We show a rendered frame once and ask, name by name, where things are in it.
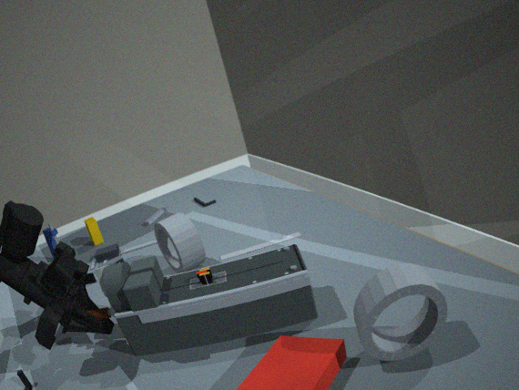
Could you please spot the grey cylinder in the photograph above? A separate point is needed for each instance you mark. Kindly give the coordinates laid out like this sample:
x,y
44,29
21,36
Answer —
x,y
387,287
180,242

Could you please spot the yellow rectangular block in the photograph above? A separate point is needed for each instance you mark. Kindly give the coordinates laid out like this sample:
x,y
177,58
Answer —
x,y
93,230

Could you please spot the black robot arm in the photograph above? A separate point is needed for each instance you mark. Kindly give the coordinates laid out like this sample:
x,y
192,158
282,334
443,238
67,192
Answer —
x,y
19,230

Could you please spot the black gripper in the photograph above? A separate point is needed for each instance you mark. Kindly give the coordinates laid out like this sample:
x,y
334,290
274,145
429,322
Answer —
x,y
70,308

